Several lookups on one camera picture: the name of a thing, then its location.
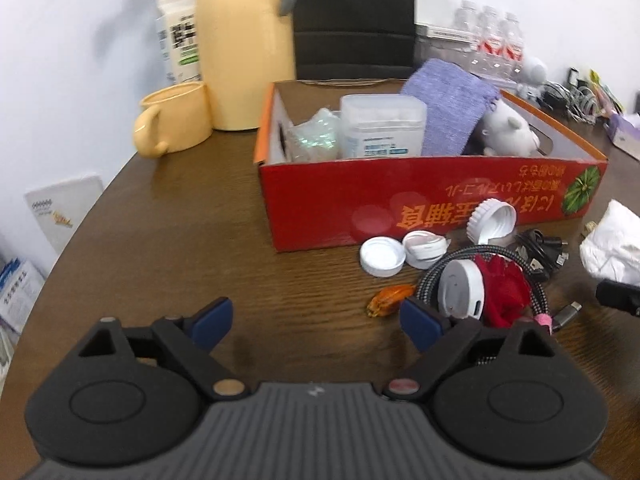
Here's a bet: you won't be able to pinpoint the red fabric rose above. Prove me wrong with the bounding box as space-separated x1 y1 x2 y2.
473 255 532 328

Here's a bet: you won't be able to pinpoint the water bottle right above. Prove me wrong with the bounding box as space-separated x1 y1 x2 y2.
499 12 524 79

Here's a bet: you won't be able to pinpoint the white jar lid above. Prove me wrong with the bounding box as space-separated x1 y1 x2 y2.
359 236 406 278

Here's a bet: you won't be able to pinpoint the braided black cable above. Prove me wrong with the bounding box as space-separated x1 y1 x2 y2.
414 245 584 334

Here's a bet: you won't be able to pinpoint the purple cloth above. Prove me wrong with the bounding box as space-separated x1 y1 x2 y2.
400 58 500 157

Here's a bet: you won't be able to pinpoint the stacked papers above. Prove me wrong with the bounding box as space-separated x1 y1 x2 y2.
0 259 44 380

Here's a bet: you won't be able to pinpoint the white ribbed bottle cap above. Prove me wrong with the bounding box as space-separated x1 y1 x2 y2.
466 198 516 245

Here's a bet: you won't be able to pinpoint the clear cotton swab box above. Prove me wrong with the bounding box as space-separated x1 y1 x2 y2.
340 93 427 159

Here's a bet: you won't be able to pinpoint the black usb cables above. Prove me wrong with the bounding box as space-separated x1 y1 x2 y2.
512 227 572 283

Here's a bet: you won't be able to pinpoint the yellow white plush toy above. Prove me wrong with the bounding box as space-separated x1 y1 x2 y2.
474 99 540 157

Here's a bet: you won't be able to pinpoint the orange candy wrapper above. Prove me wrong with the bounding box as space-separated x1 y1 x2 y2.
366 284 416 318

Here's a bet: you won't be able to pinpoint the white round device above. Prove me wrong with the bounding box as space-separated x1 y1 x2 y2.
437 260 485 320

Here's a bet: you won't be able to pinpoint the white cloth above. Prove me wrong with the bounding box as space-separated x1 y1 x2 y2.
579 200 640 286

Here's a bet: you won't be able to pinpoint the purple white tissue box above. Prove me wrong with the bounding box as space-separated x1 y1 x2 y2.
605 113 640 160

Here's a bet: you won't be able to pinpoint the red cardboard box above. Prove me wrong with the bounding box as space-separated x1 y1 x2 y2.
254 80 608 252

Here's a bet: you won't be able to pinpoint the water bottle left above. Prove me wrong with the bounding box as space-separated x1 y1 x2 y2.
452 0 480 54

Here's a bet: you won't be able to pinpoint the yellow thermos jug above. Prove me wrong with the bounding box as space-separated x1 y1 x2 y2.
195 0 297 131

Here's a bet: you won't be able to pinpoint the white robot figurine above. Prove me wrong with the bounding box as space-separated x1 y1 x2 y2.
516 54 548 101

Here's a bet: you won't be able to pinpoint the white milk carton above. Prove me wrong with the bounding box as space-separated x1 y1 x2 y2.
156 0 201 84

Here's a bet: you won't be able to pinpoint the water bottle middle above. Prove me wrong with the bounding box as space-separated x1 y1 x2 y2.
477 6 503 76

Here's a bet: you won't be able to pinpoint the clear food container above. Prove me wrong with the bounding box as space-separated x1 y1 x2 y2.
413 25 475 70

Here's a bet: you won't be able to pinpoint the black paper bag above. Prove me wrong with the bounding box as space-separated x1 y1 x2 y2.
293 0 416 80

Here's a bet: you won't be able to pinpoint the white small lid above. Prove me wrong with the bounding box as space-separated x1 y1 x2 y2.
402 231 450 270

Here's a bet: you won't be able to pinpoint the iridescent plastic bag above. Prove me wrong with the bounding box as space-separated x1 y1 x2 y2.
284 107 341 164

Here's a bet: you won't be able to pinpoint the water bottle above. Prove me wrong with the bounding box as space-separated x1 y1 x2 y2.
499 12 524 79
477 6 503 76
452 0 480 54

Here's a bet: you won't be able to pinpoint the yellow ceramic mug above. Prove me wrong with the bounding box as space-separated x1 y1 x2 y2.
132 81 213 158

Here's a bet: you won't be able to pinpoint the tangled cables pile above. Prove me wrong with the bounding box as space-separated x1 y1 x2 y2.
541 66 614 124

